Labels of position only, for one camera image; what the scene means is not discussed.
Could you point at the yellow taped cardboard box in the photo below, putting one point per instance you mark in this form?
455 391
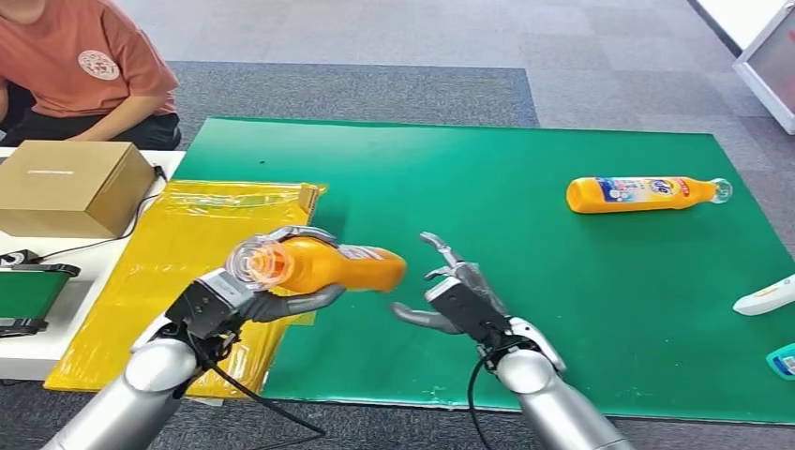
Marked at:
180 248

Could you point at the orange bottle with small label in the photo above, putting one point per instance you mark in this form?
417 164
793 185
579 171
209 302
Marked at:
335 267

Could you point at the brown cardboard box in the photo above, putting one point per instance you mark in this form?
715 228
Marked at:
68 186

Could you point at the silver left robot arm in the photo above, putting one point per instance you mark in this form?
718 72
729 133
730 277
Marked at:
143 385

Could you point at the teal plastic package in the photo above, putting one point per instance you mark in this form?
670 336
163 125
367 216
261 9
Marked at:
784 361

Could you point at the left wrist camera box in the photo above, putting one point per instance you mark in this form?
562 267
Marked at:
208 304

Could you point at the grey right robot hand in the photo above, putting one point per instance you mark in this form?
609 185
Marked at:
481 292

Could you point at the green table mat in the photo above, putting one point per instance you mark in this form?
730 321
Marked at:
497 186

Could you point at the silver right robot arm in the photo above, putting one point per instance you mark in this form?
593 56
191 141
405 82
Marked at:
553 404

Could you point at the black device with green screen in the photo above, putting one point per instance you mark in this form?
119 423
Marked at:
28 295

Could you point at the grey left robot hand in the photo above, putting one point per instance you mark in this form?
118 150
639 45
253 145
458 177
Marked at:
279 307

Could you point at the orange bottle with blue label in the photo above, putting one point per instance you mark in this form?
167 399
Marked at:
640 194

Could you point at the white framed board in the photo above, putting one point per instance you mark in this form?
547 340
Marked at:
770 68

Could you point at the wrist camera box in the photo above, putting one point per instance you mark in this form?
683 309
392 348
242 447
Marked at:
208 304
466 307

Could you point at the person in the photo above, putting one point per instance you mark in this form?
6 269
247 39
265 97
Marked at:
74 68

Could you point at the white plastic bottle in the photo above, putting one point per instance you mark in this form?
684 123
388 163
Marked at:
767 298

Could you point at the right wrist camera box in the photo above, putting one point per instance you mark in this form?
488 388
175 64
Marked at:
466 307

